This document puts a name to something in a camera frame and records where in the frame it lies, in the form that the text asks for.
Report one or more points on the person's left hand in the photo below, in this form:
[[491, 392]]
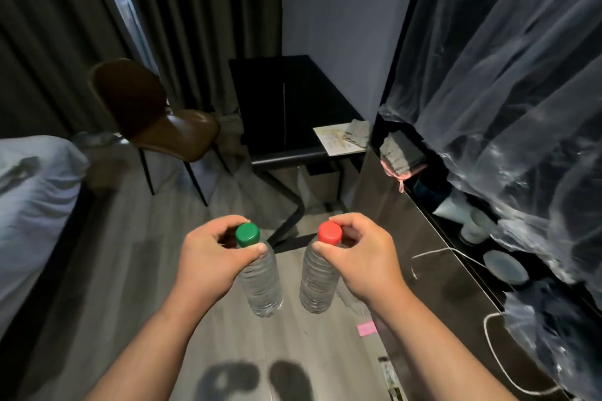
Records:
[[207, 264]]

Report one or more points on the person's right hand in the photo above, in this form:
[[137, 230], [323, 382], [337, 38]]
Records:
[[371, 264]]

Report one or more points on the green cap water bottle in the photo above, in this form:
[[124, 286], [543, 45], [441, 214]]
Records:
[[261, 288]]

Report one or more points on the red cap water bottle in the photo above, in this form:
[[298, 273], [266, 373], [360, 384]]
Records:
[[317, 288]]

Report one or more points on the person's right forearm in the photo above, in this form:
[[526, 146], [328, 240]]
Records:
[[437, 358]]

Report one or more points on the person's left forearm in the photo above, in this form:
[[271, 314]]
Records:
[[150, 358]]

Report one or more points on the pink paper note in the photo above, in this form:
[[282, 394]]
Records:
[[367, 329]]

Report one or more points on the dark wood wardrobe unit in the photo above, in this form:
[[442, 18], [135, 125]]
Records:
[[437, 283]]

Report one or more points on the white paper cup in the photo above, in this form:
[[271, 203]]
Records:
[[475, 227]]

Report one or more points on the grey and pink cloth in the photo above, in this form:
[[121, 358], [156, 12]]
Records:
[[400, 156]]

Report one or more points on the small yellow black wrapper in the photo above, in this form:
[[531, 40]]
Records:
[[389, 377]]

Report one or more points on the white printed paper sheet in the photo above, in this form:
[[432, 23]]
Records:
[[331, 142]]

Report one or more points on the grey folded towel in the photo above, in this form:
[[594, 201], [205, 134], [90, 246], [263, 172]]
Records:
[[356, 133]]

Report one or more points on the brown leather chair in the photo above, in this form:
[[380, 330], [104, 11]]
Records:
[[178, 133]]

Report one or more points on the black glossy table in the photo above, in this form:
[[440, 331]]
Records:
[[263, 109]]

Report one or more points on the bed with white duvet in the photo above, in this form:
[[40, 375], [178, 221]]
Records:
[[33, 208]]

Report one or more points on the clear plastic cover sheet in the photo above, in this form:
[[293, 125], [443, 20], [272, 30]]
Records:
[[517, 86]]

